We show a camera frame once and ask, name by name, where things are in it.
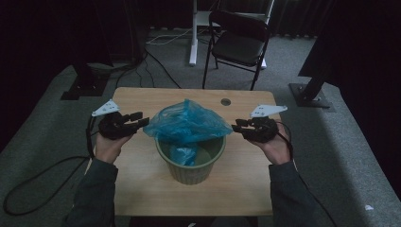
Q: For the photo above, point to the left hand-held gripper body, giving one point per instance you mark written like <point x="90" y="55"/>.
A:
<point x="113" y="127"/>

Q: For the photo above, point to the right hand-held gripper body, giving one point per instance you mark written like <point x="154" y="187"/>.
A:
<point x="263" y="129"/>

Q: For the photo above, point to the blue plastic bag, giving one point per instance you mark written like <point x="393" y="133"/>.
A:
<point x="189" y="123"/>

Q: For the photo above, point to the green ribbed trash bin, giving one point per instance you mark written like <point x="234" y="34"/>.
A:
<point x="195" y="173"/>

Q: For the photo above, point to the person's left hand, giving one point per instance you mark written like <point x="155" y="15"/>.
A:
<point x="108" y="149"/>

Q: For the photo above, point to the person's right hand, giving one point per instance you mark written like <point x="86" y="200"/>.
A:
<point x="279" y="149"/>

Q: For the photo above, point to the black stand base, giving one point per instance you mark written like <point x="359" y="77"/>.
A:
<point x="85" y="86"/>
<point x="310" y="94"/>

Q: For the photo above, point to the black folding chair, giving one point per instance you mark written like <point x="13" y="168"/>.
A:
<point x="238" y="47"/>

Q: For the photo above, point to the white paper scrap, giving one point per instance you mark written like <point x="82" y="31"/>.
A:
<point x="369" y="207"/>

